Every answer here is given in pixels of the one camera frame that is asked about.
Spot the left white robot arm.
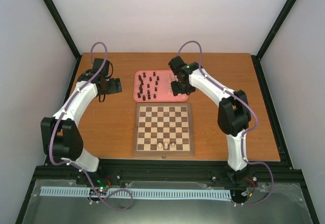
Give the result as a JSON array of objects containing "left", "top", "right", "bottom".
[{"left": 41, "top": 58, "right": 122, "bottom": 185}]

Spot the black aluminium frame base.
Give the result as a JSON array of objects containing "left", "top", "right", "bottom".
[{"left": 16, "top": 55, "right": 319, "bottom": 223}]

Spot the light blue cable duct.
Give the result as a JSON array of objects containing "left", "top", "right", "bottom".
[{"left": 39, "top": 186, "right": 231, "bottom": 201}]

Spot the pink plastic tray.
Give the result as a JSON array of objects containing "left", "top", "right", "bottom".
[{"left": 133, "top": 70, "right": 188, "bottom": 103}]

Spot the wooden chess board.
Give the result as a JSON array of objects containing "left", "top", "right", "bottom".
[{"left": 133, "top": 103, "right": 195, "bottom": 157}]

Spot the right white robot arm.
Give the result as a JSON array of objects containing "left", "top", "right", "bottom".
[{"left": 168, "top": 56, "right": 251, "bottom": 172}]

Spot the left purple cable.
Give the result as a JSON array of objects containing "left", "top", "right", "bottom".
[{"left": 48, "top": 42, "right": 134, "bottom": 211}]

